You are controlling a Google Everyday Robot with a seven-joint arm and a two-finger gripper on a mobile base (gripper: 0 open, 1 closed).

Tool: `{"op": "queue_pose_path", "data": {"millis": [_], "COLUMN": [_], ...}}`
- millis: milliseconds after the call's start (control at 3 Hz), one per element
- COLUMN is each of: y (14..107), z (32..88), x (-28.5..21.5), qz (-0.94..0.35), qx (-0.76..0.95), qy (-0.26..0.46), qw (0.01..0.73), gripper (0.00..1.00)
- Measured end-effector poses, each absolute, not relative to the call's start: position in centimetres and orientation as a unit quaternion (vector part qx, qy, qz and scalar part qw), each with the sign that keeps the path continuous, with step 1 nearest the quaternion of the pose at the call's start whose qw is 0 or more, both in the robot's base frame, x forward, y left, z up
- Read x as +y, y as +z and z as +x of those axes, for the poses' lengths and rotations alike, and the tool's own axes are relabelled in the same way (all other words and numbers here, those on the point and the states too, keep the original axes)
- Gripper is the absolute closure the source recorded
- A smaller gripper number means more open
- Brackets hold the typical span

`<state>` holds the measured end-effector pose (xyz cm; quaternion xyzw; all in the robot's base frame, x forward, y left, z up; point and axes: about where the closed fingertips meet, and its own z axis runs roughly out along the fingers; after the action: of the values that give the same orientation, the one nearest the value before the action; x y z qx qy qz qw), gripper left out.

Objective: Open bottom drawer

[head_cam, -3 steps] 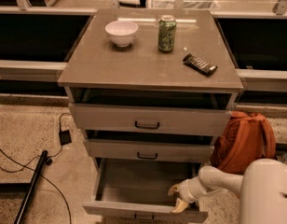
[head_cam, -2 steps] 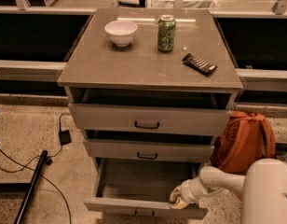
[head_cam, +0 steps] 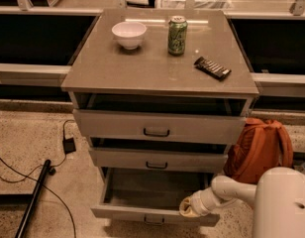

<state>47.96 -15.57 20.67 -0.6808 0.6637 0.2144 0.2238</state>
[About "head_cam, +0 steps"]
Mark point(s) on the black power adapter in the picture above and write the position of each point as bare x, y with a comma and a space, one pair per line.
68, 145

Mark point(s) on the grey top drawer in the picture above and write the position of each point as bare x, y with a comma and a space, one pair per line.
159, 127

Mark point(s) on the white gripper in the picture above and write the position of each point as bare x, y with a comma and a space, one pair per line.
197, 204

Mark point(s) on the grey drawer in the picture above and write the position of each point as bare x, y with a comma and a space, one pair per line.
150, 196
157, 160
159, 127

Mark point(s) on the black snack bar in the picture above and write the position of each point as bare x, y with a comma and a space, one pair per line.
212, 68

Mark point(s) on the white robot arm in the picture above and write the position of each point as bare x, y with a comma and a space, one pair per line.
278, 201

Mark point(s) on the white bowl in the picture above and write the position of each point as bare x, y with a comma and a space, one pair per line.
129, 35

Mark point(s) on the grey middle drawer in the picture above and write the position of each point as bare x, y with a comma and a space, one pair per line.
157, 160

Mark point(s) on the grey drawer cabinet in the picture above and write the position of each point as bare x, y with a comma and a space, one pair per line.
148, 79

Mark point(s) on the black stand leg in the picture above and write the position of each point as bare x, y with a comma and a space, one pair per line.
34, 196

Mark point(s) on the metal railing frame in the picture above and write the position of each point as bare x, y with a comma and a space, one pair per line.
16, 73

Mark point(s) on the grey bottom drawer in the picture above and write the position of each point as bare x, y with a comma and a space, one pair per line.
150, 196

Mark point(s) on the green soda can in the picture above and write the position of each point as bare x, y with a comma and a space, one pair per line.
177, 30

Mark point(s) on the orange backpack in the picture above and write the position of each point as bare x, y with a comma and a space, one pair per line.
262, 145

